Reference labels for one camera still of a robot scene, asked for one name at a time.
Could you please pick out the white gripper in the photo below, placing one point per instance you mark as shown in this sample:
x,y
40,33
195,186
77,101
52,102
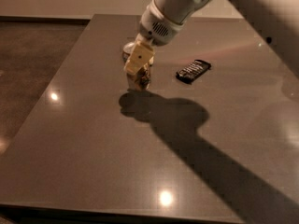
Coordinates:
x,y
157,31

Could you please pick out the orange soda can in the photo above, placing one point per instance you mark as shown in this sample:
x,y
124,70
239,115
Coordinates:
x,y
141,80

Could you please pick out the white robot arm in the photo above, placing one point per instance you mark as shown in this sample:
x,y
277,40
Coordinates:
x,y
276,22

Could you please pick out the black snack bar wrapper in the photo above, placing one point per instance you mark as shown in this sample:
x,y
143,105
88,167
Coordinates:
x,y
192,71

